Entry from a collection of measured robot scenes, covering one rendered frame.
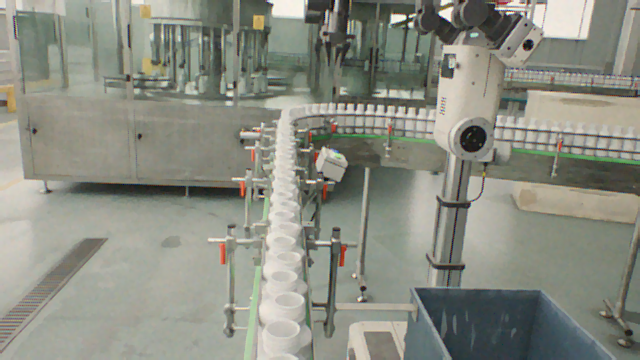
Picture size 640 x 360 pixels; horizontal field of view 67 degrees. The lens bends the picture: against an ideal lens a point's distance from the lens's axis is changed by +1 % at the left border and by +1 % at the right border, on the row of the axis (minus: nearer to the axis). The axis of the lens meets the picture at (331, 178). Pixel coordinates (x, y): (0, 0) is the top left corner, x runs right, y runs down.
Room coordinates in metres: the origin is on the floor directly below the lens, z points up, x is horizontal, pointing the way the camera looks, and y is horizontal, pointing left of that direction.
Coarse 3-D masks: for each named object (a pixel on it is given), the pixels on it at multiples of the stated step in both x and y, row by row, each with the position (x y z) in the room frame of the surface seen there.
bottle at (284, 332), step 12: (276, 324) 0.45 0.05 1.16; (288, 324) 0.46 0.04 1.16; (264, 336) 0.44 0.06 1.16; (276, 336) 0.45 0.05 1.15; (288, 336) 0.45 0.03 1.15; (300, 336) 0.44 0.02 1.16; (264, 348) 0.43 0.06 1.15; (276, 348) 0.42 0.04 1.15; (288, 348) 0.42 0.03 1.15; (300, 348) 0.44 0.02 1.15
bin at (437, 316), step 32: (416, 288) 0.97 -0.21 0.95; (448, 288) 0.98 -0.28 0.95; (480, 288) 0.99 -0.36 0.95; (512, 288) 1.00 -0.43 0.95; (416, 320) 0.91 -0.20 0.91; (448, 320) 0.98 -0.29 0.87; (480, 320) 0.99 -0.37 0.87; (512, 320) 1.00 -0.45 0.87; (544, 320) 0.97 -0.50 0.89; (416, 352) 0.89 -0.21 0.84; (448, 352) 0.98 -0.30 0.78; (480, 352) 0.99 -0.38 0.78; (512, 352) 1.00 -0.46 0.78; (544, 352) 0.95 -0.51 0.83; (576, 352) 0.85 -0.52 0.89; (608, 352) 0.77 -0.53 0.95
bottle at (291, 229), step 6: (288, 222) 0.75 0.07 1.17; (282, 228) 0.75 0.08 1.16; (288, 228) 0.75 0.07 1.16; (294, 228) 0.75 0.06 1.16; (276, 234) 0.73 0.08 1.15; (282, 234) 0.72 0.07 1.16; (288, 234) 0.72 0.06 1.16; (294, 234) 0.72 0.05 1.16; (300, 246) 0.75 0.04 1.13; (300, 252) 0.73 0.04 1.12; (270, 258) 0.72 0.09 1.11
